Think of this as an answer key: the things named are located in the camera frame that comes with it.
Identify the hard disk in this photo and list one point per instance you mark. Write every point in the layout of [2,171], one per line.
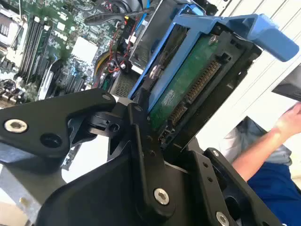
[185,89]

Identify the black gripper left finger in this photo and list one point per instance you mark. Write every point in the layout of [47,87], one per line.
[35,117]

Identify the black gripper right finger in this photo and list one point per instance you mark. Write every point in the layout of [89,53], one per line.
[225,188]

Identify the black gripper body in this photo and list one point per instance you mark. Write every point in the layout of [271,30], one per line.
[94,200]

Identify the person's bare hand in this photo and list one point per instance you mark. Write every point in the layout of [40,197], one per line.
[291,122]

